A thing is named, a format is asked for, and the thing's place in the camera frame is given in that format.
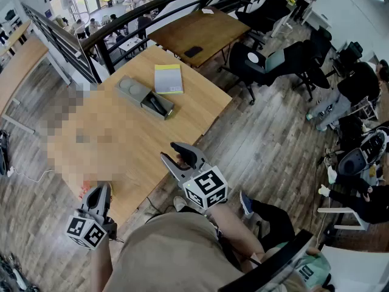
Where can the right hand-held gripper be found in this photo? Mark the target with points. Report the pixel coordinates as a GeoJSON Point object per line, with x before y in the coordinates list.
{"type": "Point", "coordinates": [206, 187]}

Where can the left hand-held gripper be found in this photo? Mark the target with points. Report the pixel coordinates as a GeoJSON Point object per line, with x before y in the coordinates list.
{"type": "Point", "coordinates": [86, 233]}

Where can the black remote control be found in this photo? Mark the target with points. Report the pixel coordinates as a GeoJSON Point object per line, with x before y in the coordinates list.
{"type": "Point", "coordinates": [158, 106]}

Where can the grey storage box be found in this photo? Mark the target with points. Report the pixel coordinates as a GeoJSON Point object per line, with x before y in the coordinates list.
{"type": "Point", "coordinates": [130, 85]}

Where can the person's right forearm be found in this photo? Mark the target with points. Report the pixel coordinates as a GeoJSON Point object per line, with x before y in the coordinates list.
{"type": "Point", "coordinates": [234, 233]}

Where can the person's left forearm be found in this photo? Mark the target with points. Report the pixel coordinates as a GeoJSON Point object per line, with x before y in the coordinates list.
{"type": "Point", "coordinates": [101, 269]}

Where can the person's right hand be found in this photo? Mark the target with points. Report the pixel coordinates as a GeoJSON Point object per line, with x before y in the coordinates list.
{"type": "Point", "coordinates": [181, 160]}

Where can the red yellow flower bouquet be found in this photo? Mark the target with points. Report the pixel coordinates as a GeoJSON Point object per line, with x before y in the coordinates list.
{"type": "Point", "coordinates": [84, 190]}

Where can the person's right shoe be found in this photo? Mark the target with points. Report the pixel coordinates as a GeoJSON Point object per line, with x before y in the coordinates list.
{"type": "Point", "coordinates": [180, 204]}

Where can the grey booklet yellow edge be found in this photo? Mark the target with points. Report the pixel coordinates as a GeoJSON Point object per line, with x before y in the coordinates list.
{"type": "Point", "coordinates": [168, 81]}

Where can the person's torso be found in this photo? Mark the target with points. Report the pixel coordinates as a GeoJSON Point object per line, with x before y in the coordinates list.
{"type": "Point", "coordinates": [170, 254]}

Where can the white power strip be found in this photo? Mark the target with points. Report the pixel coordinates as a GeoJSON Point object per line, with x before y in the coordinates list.
{"type": "Point", "coordinates": [11, 172]}

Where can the black phone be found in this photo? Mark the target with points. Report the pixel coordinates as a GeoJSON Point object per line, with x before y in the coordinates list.
{"type": "Point", "coordinates": [193, 51]}

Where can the black office chair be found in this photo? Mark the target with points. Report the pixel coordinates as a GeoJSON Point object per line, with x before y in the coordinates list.
{"type": "Point", "coordinates": [267, 14]}
{"type": "Point", "coordinates": [243, 59]}
{"type": "Point", "coordinates": [349, 55]}
{"type": "Point", "coordinates": [322, 44]}

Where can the white round disc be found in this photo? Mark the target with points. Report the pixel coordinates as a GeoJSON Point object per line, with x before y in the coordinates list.
{"type": "Point", "coordinates": [253, 57]}

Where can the white low table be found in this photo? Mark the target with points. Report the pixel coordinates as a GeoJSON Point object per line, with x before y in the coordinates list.
{"type": "Point", "coordinates": [130, 44]}

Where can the black railing wooden handrail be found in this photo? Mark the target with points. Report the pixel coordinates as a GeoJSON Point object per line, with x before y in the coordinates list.
{"type": "Point", "coordinates": [107, 56]}

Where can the black curved panel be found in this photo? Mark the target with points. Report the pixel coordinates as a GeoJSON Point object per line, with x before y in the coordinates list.
{"type": "Point", "coordinates": [273, 260]}

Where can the dark wooden table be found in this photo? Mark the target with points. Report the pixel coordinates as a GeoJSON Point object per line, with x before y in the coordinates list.
{"type": "Point", "coordinates": [197, 29]}

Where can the office chair teal back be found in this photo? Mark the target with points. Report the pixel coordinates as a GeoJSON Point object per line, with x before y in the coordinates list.
{"type": "Point", "coordinates": [291, 59]}

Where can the white paper slip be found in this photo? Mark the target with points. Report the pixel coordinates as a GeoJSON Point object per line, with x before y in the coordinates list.
{"type": "Point", "coordinates": [208, 11]}

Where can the long light wooden table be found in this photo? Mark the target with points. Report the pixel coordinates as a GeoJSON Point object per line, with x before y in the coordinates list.
{"type": "Point", "coordinates": [21, 65]}

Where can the black slatted railing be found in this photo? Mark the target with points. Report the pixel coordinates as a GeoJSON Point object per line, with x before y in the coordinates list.
{"type": "Point", "coordinates": [60, 41]}

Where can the white desk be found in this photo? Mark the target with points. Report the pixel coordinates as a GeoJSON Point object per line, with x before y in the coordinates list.
{"type": "Point", "coordinates": [281, 26]}

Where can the yellow black stool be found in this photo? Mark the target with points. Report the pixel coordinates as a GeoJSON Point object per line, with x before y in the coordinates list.
{"type": "Point", "coordinates": [108, 3]}

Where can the round wooden table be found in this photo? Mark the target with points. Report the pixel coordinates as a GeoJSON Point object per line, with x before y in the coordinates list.
{"type": "Point", "coordinates": [15, 36]}

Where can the blue wall sign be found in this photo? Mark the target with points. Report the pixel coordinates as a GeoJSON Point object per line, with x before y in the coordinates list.
{"type": "Point", "coordinates": [47, 13]}

